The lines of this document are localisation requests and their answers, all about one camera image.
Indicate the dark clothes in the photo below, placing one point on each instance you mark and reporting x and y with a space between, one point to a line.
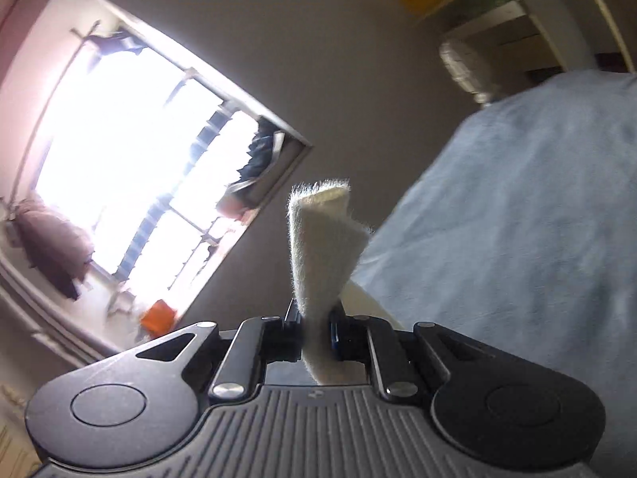
259 154

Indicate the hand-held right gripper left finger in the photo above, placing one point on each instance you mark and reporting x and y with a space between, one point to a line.
292 333

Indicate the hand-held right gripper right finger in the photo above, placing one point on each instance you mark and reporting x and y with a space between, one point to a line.
336 338

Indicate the cardboard box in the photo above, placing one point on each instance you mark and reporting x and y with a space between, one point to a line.
277 152

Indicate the cream desk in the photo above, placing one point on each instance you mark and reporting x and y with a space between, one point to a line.
547 5

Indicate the orange bag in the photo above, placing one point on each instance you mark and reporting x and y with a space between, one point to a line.
159 318

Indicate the white fluffy sweater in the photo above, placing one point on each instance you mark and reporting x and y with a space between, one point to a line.
318 239

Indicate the round bedpost ball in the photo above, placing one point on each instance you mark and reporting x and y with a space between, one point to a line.
468 69

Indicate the grey bed blanket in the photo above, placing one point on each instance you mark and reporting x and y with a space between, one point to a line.
497 209

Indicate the dark hanging cloth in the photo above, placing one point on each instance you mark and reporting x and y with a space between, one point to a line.
119 42

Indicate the pink pot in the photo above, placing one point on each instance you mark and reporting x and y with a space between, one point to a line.
231 207

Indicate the white plastic bag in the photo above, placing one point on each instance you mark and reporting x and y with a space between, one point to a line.
122 298

